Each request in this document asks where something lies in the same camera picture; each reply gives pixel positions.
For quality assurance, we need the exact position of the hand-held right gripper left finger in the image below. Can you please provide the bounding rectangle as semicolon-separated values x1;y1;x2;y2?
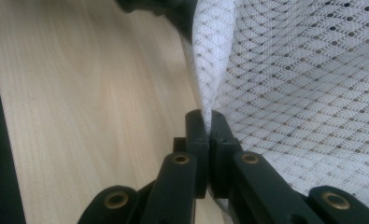
173;108;211;200

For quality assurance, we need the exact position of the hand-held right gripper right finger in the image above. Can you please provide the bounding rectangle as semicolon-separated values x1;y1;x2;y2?
208;109;244;200

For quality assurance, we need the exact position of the white mesh laundry bag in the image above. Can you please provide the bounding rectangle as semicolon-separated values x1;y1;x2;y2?
179;0;369;219

